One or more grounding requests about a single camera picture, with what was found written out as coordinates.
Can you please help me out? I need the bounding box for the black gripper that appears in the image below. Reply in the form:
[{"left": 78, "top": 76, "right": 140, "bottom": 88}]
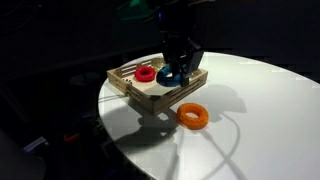
[{"left": 162, "top": 37, "right": 205, "bottom": 88}]

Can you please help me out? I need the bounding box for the blue textured ring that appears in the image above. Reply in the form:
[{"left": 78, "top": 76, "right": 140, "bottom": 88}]
[{"left": 155, "top": 63, "right": 188, "bottom": 89}]

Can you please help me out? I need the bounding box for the light wooden slatted tray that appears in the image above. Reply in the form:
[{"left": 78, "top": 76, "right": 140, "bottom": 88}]
[{"left": 106, "top": 56, "right": 209, "bottom": 116}]

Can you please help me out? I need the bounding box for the green background object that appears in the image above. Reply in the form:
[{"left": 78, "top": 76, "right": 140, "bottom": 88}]
[{"left": 117, "top": 0, "right": 158, "bottom": 22}]

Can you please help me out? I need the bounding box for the small orange floor object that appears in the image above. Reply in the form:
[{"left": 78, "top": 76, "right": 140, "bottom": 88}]
[{"left": 63, "top": 132, "right": 81, "bottom": 143}]

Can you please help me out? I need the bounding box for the red textured ring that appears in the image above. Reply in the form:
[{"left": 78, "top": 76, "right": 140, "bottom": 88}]
[{"left": 134, "top": 65, "right": 157, "bottom": 83}]

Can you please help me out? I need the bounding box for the orange textured ring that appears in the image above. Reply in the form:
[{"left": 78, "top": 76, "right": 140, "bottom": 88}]
[{"left": 175, "top": 102, "right": 210, "bottom": 131}]

